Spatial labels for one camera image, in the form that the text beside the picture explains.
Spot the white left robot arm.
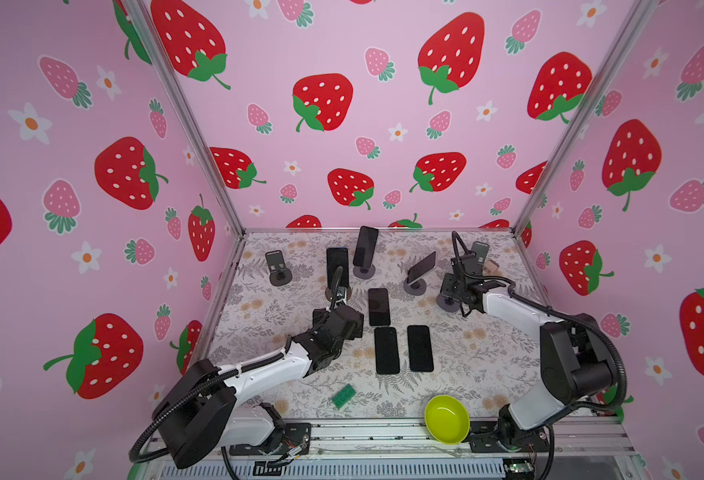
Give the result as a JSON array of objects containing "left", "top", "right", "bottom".
[{"left": 129, "top": 305, "right": 364, "bottom": 469}]

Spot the lime green bowl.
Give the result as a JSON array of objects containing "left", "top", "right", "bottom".
[{"left": 424, "top": 395, "right": 470, "bottom": 445}]

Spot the grey back centre stand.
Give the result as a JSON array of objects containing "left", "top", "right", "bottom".
[{"left": 352, "top": 265, "right": 376, "bottom": 280}]

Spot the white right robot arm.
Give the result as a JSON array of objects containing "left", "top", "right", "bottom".
[{"left": 440, "top": 273, "right": 627, "bottom": 450}]

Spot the wooden base phone stand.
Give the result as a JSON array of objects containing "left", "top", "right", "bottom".
[{"left": 325, "top": 286, "right": 351, "bottom": 303}]

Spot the black phone wooden stand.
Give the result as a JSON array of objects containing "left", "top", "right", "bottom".
[{"left": 326, "top": 247, "right": 349, "bottom": 289}]

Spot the pink wall charger cube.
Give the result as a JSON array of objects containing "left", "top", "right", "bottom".
[{"left": 484, "top": 259, "right": 499, "bottom": 273}]

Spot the grey centre phone stand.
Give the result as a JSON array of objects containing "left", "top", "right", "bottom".
[{"left": 403, "top": 279, "right": 427, "bottom": 296}]

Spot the green lego brick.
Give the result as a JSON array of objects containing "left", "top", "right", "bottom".
[{"left": 331, "top": 384, "right": 357, "bottom": 410}]

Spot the grey round phone stand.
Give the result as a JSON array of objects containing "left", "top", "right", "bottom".
[{"left": 436, "top": 294, "right": 461, "bottom": 313}]

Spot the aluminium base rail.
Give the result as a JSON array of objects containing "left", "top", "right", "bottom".
[{"left": 143, "top": 417, "right": 648, "bottom": 479}]

